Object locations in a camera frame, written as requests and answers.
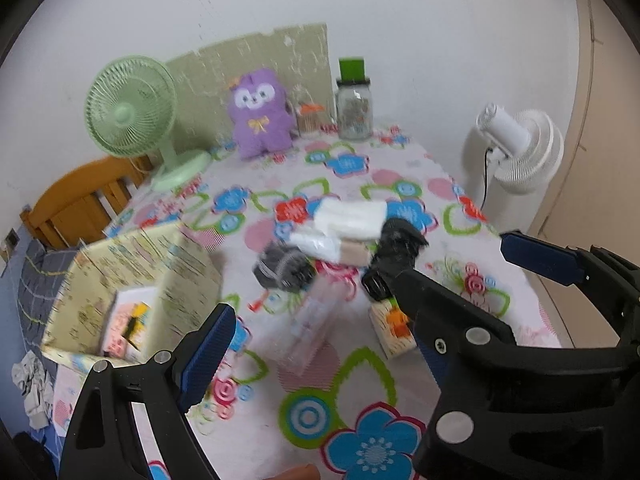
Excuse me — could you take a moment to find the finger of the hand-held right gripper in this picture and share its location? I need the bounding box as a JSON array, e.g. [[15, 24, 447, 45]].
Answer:
[[500, 230, 640, 311], [362, 260, 626, 376]]

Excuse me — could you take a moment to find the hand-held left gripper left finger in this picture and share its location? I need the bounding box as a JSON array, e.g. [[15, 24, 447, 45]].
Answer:
[[59, 304, 237, 480]]

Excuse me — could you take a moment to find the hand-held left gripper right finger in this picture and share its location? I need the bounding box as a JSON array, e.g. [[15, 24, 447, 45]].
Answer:
[[416, 337, 455, 403]]

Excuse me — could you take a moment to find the yellow cartoon tissue packet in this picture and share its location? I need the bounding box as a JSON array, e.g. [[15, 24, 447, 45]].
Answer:
[[369, 300, 418, 359]]

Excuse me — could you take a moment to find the yellow printed storage box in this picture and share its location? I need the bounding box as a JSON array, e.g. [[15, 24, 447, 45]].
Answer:
[[40, 222, 223, 396]]

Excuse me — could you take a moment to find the black cloth bundle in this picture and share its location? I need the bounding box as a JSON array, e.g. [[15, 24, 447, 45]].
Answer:
[[377, 217, 431, 273]]

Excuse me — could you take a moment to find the pink clear tissue packet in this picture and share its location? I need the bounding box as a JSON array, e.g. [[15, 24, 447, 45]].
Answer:
[[287, 280, 346, 376]]

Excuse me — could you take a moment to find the grey knitted cloth bundle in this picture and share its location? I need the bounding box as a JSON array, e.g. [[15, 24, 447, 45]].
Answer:
[[254, 240, 318, 293]]

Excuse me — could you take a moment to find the person's left hand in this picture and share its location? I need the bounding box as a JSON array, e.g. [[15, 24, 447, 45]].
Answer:
[[277, 464, 321, 480]]

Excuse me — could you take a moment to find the floral tablecloth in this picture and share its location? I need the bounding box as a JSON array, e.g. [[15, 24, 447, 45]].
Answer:
[[52, 127, 563, 480]]

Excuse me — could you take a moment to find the small printed packet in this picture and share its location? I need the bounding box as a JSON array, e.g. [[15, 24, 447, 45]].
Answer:
[[102, 287, 156, 361]]

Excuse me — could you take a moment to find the white standing fan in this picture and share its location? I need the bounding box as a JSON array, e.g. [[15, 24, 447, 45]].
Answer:
[[460, 102, 566, 231]]

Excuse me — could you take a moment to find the white folded towel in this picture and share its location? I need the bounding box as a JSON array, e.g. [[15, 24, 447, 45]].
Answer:
[[314, 199, 388, 240]]

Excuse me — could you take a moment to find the grey plaid pillow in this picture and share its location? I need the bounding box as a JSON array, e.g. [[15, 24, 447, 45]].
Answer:
[[15, 237, 76, 351]]

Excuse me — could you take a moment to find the white crumpled cloth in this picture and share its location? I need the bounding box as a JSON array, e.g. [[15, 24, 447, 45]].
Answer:
[[12, 352, 53, 428]]

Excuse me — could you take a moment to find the blue bedsheet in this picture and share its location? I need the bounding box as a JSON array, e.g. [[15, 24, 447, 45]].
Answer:
[[0, 260, 76, 461]]

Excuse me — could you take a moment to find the wooden bed headboard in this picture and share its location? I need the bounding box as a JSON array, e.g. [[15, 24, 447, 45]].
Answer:
[[20, 155, 156, 251]]

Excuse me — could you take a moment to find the glass jar with green lid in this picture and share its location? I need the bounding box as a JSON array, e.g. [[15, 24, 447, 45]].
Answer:
[[335, 57, 376, 141]]

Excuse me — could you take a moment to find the small jar with orange lid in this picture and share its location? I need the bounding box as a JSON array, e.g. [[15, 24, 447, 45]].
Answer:
[[295, 102, 323, 138]]

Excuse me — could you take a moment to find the purple plush toy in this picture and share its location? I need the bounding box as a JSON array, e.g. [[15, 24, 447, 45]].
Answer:
[[227, 71, 296, 161]]

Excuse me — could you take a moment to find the green desk fan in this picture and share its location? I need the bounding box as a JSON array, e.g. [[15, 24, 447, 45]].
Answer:
[[84, 55, 213, 193]]

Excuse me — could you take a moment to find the black fan cable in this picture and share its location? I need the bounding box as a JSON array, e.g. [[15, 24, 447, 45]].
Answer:
[[481, 146, 496, 208]]

